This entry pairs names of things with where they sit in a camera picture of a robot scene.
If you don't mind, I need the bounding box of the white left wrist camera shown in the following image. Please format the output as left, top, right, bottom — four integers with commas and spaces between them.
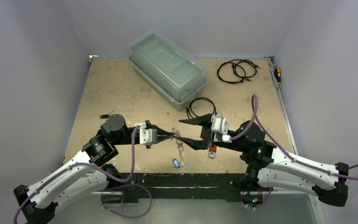
135, 122, 157, 149

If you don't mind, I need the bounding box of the key with blue tag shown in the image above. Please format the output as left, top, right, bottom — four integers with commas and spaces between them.
172, 158, 184, 168

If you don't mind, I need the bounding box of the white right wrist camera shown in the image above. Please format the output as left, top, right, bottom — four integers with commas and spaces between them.
211, 116, 231, 143

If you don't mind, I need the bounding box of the yellow black screwdriver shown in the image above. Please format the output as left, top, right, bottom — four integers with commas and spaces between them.
274, 68, 282, 85

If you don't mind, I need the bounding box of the aluminium frame rail right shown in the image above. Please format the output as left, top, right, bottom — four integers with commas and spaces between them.
264, 56, 298, 155

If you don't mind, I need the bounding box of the clear plastic storage box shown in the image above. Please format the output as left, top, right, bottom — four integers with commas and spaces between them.
128, 30, 207, 111

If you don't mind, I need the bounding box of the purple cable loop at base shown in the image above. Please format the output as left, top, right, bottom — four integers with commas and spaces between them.
100, 184, 153, 219

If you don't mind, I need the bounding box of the adjustable wrench red handle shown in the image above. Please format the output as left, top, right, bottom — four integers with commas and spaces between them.
208, 146, 217, 159

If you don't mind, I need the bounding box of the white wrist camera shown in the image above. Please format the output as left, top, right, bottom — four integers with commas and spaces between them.
211, 116, 231, 143
135, 122, 157, 149

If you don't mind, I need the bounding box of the black coiled cable near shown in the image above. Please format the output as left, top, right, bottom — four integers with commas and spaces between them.
186, 97, 217, 119

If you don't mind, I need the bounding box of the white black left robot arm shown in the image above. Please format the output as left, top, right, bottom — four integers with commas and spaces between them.
13, 114, 174, 224

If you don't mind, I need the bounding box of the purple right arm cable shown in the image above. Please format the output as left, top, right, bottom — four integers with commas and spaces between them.
230, 94, 358, 182

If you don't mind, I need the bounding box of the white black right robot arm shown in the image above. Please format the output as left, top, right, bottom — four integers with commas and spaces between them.
178, 114, 349, 207

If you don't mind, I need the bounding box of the black coiled cable far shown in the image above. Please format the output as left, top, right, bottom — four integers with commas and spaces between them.
216, 59, 261, 84

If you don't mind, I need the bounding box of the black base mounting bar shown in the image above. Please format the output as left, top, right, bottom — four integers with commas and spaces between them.
117, 172, 274, 205

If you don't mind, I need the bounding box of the black coiled cable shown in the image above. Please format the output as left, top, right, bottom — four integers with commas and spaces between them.
186, 97, 217, 119
216, 59, 261, 84

